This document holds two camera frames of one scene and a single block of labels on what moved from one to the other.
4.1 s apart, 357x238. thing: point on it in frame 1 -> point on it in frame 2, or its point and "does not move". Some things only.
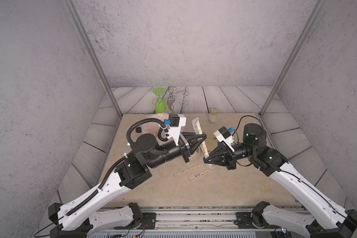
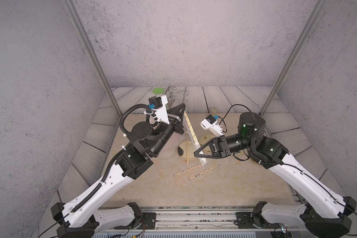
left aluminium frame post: [70, 7] does not move
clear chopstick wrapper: [198, 128] -> [192, 135]
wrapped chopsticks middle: [203, 172] does not move
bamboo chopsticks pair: [200, 130] -> [191, 128]
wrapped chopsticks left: [187, 169] does not move
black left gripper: [189, 147] -> [175, 124]
